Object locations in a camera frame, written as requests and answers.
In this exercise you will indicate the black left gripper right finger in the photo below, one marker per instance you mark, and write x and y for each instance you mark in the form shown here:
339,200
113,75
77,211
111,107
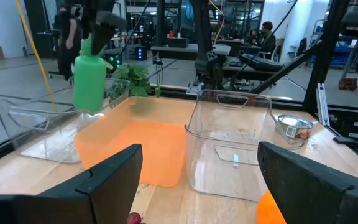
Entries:
315,202

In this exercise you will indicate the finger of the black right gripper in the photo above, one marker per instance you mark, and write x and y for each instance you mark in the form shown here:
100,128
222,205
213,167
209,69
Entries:
87,26
102,39

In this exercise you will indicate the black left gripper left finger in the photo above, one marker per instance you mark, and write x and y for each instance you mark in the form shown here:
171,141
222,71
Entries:
73,205

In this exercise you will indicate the green plastic bottle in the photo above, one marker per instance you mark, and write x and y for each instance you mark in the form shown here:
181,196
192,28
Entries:
89,84

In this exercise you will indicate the orange fruit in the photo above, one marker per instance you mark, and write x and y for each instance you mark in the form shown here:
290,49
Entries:
269,211

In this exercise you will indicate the purple grape bunch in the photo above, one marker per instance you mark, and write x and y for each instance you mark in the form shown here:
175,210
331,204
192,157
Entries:
133,218

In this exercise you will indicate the green label tin can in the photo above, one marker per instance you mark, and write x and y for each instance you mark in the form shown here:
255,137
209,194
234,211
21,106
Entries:
294,127

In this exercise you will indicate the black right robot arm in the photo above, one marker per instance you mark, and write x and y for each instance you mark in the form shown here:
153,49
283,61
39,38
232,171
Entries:
204,37

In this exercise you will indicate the person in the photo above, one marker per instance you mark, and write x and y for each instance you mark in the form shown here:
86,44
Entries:
267,42
68,40

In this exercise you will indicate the green leafy plant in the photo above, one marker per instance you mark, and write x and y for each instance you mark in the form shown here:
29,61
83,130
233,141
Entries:
135,77

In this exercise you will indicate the clear plastic bin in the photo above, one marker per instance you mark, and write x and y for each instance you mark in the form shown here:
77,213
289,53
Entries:
42,137
222,174

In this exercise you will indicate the grey background table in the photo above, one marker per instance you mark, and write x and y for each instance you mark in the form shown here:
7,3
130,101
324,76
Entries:
191,51

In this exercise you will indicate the translucent orange plastic bin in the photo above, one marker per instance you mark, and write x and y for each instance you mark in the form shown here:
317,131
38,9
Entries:
148,149

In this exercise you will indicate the brown bag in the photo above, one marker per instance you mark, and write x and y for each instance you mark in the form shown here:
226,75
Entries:
347,84

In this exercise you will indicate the blue storage bin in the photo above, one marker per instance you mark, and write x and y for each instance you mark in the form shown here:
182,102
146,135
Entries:
342,56

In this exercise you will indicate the silver aluminium bracket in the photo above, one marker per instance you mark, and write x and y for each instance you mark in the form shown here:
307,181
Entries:
322,104

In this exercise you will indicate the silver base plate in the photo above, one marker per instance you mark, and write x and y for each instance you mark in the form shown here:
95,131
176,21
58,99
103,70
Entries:
194,88

